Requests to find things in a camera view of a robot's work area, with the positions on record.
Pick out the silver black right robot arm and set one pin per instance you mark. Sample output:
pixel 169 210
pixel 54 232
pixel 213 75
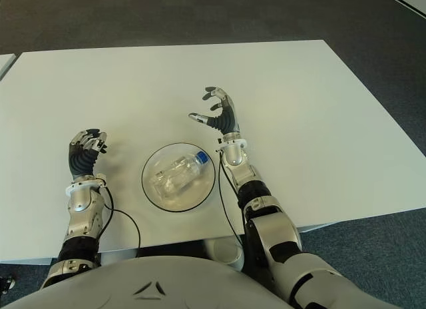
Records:
pixel 276 229

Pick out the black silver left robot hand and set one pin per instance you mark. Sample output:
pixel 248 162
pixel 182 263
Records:
pixel 81 159

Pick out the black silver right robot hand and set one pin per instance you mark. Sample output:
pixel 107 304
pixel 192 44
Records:
pixel 228 121

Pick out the white plate black rim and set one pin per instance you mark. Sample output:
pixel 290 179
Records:
pixel 199 195

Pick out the clear water bottle blue cap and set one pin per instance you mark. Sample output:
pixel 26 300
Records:
pixel 179 174

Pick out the black stand foot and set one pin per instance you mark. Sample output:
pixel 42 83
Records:
pixel 6 284

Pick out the grey robot torso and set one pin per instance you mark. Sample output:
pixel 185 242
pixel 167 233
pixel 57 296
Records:
pixel 149 285

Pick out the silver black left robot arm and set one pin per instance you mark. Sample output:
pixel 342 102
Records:
pixel 81 199

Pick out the neighbouring white table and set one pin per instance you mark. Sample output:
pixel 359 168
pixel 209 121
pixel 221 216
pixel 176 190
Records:
pixel 5 65

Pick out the white silver robot leg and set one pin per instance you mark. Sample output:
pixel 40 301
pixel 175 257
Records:
pixel 226 252

